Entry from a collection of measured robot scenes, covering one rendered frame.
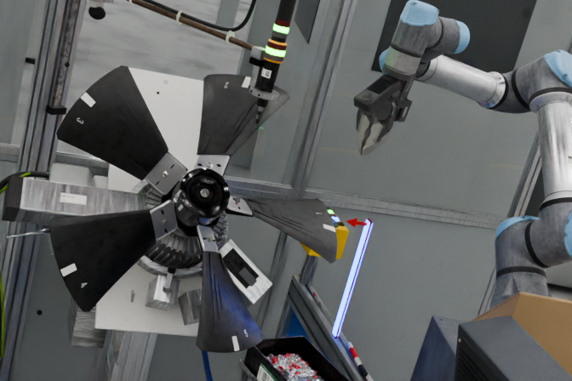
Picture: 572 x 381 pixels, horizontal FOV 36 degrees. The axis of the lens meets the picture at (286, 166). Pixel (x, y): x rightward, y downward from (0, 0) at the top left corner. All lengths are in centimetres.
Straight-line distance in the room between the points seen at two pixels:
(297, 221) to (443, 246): 119
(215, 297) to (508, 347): 66
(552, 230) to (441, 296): 125
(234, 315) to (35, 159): 83
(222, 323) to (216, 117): 51
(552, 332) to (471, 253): 121
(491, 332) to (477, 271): 165
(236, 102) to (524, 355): 94
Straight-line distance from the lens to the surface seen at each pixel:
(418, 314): 330
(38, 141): 254
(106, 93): 205
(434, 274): 324
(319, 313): 242
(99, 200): 210
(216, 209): 198
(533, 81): 229
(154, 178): 206
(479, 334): 167
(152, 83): 237
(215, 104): 217
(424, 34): 195
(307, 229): 210
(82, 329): 246
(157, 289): 210
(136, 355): 231
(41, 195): 208
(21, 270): 270
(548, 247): 212
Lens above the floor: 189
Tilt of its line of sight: 17 degrees down
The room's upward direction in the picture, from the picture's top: 15 degrees clockwise
